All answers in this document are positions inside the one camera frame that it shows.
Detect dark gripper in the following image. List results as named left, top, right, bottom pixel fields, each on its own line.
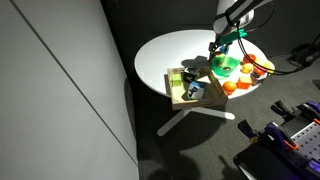
left=208, top=28, right=249, bottom=62

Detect green plastic bowl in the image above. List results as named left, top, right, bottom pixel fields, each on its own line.
left=210, top=54, right=241, bottom=78

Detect red toy tomato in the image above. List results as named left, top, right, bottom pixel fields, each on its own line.
left=242, top=53, right=257, bottom=65

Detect black and white plush cube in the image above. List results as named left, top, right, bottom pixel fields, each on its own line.
left=181, top=66, right=202, bottom=84

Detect orange toy fruit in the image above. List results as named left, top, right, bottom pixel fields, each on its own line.
left=222, top=80, right=238, bottom=95

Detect blue and white plush cube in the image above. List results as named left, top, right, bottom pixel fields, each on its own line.
left=186, top=80, right=209, bottom=101

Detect yellow toy banana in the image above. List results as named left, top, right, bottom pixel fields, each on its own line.
left=262, top=59, right=276, bottom=76

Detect orange foam cube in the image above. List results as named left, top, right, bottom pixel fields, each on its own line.
left=236, top=75, right=253, bottom=90

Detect green foam cube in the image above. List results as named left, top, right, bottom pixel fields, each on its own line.
left=170, top=73, right=184, bottom=88

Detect pink foam cube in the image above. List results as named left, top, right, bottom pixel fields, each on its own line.
left=254, top=65, right=269, bottom=75

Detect wooden tray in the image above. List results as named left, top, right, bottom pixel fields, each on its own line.
left=165, top=65, right=229, bottom=111

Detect white table base legs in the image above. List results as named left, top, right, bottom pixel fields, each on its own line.
left=157, top=106, right=236, bottom=138

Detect dark purple spring clamp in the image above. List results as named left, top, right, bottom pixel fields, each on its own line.
left=270, top=99, right=296, bottom=122
left=297, top=100, right=320, bottom=125
left=237, top=119, right=260, bottom=141

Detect black bag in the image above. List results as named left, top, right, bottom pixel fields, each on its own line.
left=287, top=43, right=320, bottom=68

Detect purple clamp with orange tips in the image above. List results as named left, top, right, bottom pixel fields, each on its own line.
left=263, top=121, right=300, bottom=153

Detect black base box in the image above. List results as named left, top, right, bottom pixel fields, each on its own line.
left=232, top=143, right=306, bottom=180

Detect perforated metal plate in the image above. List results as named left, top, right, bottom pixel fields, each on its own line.
left=290, top=121, right=320, bottom=165

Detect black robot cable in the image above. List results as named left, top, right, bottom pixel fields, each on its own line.
left=235, top=13, right=320, bottom=76

